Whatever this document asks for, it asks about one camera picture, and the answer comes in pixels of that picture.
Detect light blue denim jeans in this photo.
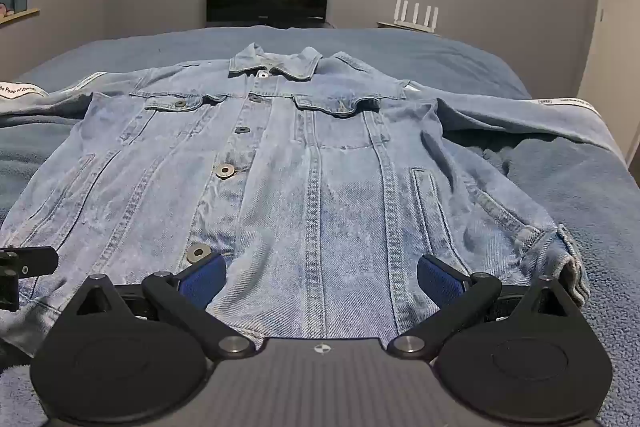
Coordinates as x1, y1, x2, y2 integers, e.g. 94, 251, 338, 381
0, 43, 612, 348

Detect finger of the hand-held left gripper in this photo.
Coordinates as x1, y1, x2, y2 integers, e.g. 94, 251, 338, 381
0, 246, 59, 313

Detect wooden window sill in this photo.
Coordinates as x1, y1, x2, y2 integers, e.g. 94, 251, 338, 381
0, 8, 41, 28

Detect white router with antennas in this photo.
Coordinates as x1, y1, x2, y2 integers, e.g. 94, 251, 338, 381
394, 0, 442, 32

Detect white door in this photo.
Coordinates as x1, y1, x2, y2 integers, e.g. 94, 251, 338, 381
582, 0, 640, 168

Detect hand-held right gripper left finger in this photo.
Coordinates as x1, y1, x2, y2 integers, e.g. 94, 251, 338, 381
63, 251, 256, 360

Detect blue fleece blanket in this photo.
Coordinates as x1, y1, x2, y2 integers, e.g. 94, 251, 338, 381
0, 25, 640, 427

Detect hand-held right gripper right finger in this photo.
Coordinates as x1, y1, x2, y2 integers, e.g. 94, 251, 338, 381
386, 254, 587, 360

